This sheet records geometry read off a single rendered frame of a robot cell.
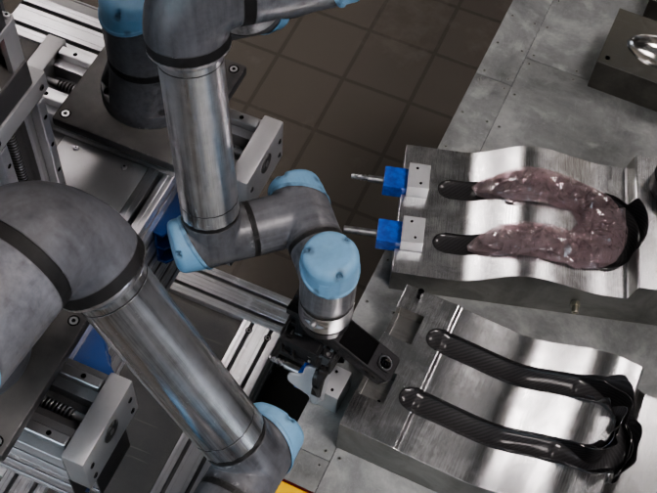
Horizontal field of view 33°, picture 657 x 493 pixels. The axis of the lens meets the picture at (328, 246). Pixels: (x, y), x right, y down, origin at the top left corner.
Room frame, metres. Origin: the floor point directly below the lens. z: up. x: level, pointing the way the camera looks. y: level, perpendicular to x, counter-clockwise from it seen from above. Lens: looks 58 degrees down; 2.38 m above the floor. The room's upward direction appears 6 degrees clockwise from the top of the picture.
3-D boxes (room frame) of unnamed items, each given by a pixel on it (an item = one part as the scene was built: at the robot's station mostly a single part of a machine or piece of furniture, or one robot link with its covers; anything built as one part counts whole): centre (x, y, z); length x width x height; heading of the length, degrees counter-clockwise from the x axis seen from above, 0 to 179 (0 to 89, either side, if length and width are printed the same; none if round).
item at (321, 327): (0.73, 0.00, 1.07); 0.08 x 0.08 x 0.05
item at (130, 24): (1.09, 0.29, 1.20); 0.13 x 0.12 x 0.14; 113
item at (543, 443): (0.69, -0.31, 0.92); 0.35 x 0.16 x 0.09; 70
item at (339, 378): (0.74, 0.02, 0.83); 0.13 x 0.05 x 0.05; 68
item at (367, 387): (0.70, -0.09, 0.87); 0.05 x 0.05 x 0.04; 70
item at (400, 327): (0.81, -0.13, 0.87); 0.05 x 0.05 x 0.04; 70
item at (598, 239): (1.03, -0.36, 0.90); 0.26 x 0.18 x 0.08; 87
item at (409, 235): (0.99, -0.09, 0.86); 0.13 x 0.05 x 0.05; 87
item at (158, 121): (1.09, 0.30, 1.09); 0.15 x 0.15 x 0.10
